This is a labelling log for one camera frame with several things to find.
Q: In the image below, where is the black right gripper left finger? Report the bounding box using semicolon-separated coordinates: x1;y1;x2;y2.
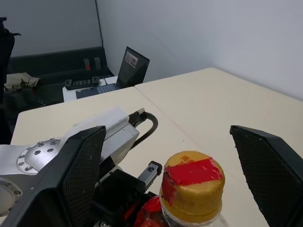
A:
0;125;107;227

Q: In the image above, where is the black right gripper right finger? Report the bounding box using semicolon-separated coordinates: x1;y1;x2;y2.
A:
230;125;303;227

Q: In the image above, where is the clear plastic red drink bottle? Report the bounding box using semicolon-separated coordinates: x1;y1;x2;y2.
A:
134;195;232;227

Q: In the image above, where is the white side table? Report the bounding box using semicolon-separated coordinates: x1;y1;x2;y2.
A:
62;75;119;103

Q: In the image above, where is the dark fabric bag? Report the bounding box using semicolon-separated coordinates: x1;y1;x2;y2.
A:
3;87;48;112

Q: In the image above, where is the beige crumpled cloth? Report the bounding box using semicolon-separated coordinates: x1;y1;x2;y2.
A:
4;72;40;92

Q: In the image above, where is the black open laptop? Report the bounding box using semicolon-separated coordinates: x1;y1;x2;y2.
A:
75;46;151;100

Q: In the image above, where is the black sofa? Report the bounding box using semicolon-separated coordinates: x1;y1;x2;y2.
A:
7;46;116;109

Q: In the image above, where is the tall black object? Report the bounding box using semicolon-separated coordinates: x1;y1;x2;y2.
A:
0;16;22;145

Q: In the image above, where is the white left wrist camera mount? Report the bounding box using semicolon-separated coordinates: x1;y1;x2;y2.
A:
62;106;140;165

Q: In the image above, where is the black cable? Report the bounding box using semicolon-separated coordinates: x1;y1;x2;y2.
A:
129;107;159;150

